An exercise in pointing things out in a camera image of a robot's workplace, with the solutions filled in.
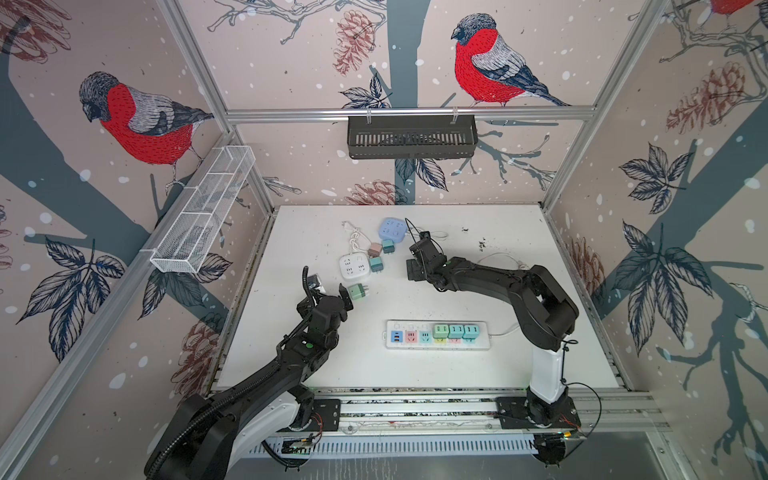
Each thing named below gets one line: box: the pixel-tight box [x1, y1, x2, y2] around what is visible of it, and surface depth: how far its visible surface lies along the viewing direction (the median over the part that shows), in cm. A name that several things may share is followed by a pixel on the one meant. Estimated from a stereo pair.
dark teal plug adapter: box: [382, 239, 395, 254], surface depth 109 cm
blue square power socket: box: [378, 217, 407, 243], surface depth 113 cm
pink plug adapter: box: [368, 242, 383, 258], surface depth 109 cm
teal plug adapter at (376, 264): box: [369, 257, 384, 273], surface depth 103 cm
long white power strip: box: [383, 319, 490, 351], surface depth 85 cm
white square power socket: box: [339, 252, 371, 279], surface depth 102 cm
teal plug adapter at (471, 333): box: [462, 325, 480, 345], surface depth 83 cm
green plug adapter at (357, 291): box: [348, 283, 369, 300], surface depth 97 cm
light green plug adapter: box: [433, 324, 449, 339], surface depth 83 cm
